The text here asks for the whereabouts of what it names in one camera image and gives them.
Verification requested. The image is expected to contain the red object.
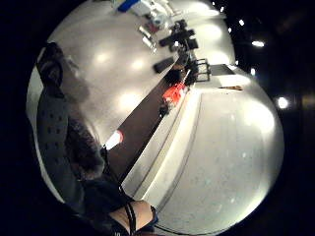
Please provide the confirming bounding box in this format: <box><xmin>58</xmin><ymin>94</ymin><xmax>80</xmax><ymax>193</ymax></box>
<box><xmin>162</xmin><ymin>82</ymin><xmax>188</xmax><ymax>106</ymax></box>

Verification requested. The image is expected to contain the the person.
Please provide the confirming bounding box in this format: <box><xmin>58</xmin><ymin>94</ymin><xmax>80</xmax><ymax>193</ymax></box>
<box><xmin>64</xmin><ymin>117</ymin><xmax>158</xmax><ymax>236</ymax></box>

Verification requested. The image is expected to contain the brown stick-shaped object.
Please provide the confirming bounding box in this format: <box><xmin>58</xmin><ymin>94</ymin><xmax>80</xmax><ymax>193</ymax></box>
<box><xmin>219</xmin><ymin>85</ymin><xmax>244</xmax><ymax>91</ymax></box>

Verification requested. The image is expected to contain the black metal frame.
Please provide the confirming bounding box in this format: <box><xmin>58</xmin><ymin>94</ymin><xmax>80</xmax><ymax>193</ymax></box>
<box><xmin>185</xmin><ymin>58</ymin><xmax>212</xmax><ymax>86</ymax></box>

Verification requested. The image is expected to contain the silver flat object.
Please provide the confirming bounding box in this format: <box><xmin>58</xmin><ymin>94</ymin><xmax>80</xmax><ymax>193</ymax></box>
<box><xmin>137</xmin><ymin>25</ymin><xmax>158</xmax><ymax>51</ymax></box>

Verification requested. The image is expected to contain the blue box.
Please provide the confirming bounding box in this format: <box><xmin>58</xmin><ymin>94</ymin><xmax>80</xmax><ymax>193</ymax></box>
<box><xmin>117</xmin><ymin>0</ymin><xmax>140</xmax><ymax>14</ymax></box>

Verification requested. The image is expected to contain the flat black rectangular device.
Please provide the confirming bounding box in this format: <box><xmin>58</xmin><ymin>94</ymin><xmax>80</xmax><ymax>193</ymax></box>
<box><xmin>153</xmin><ymin>56</ymin><xmax>175</xmax><ymax>75</ymax></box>

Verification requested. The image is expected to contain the white and grey device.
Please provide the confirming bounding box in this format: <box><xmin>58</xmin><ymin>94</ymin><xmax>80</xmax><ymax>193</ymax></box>
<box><xmin>150</xmin><ymin>9</ymin><xmax>169</xmax><ymax>30</ymax></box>

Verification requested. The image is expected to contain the thin black cable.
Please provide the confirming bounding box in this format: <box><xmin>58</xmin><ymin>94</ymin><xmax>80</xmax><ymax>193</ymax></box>
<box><xmin>99</xmin><ymin>147</ymin><xmax>137</xmax><ymax>236</ymax></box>

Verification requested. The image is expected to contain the white box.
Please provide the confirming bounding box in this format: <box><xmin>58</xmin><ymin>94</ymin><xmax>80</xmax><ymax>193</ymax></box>
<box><xmin>131</xmin><ymin>0</ymin><xmax>156</xmax><ymax>18</ymax></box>

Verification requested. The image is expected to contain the small black object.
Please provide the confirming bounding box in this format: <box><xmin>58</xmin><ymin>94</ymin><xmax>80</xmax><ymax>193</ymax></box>
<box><xmin>158</xmin><ymin>103</ymin><xmax>170</xmax><ymax>118</ymax></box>

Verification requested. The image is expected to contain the black camera stand equipment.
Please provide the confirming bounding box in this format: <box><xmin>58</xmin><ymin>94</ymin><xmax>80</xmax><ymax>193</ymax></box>
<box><xmin>158</xmin><ymin>19</ymin><xmax>200</xmax><ymax>53</ymax></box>

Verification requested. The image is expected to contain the white and orange object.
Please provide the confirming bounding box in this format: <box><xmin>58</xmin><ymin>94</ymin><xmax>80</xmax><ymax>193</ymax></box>
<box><xmin>104</xmin><ymin>129</ymin><xmax>125</xmax><ymax>151</ymax></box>

